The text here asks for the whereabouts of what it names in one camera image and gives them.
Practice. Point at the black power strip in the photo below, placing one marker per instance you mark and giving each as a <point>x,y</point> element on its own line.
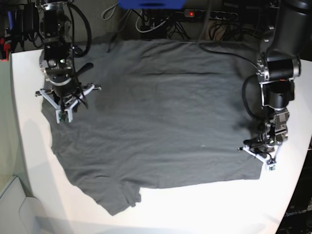
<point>215,15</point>

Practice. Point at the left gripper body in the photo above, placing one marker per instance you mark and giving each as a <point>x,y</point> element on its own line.
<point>262,149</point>

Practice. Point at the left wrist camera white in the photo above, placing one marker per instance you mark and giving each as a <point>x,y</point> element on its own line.
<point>270,167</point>

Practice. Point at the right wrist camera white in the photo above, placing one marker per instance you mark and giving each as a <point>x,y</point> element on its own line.
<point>66,116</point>

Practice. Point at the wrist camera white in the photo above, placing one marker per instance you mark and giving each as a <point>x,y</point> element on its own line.
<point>66,116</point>
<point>270,167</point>

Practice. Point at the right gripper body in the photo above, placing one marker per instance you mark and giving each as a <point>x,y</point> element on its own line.
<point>70,100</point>

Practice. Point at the blue box overhead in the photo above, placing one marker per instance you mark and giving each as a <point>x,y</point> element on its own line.
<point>151,4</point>

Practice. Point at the dark grey t-shirt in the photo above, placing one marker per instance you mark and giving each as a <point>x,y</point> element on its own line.
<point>168,115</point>

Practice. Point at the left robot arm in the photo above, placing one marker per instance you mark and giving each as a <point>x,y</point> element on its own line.
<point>278,64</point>

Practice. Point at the blue black tool rack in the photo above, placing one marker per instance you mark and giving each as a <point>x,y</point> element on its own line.
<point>24,23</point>

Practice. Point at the red clamp at left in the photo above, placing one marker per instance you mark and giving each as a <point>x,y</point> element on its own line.
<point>5,48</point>

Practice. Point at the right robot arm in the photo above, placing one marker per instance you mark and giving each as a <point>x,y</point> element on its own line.
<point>57,60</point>

